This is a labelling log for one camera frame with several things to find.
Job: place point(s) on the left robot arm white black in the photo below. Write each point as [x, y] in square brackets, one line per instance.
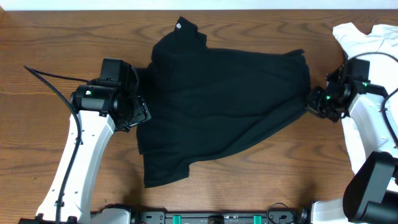
[98, 112]

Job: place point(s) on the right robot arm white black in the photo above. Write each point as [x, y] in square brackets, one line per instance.
[366, 198]

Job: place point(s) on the white garment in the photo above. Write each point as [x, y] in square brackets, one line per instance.
[382, 71]

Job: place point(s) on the black t-shirt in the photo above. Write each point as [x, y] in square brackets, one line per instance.
[206, 103]

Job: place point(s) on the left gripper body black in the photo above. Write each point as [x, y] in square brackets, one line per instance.
[138, 111]

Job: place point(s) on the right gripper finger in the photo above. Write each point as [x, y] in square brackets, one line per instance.
[311, 110]
[315, 95]

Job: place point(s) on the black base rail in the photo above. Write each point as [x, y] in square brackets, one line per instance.
[272, 215]

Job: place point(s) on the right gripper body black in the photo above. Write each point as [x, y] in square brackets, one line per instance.
[329, 108]

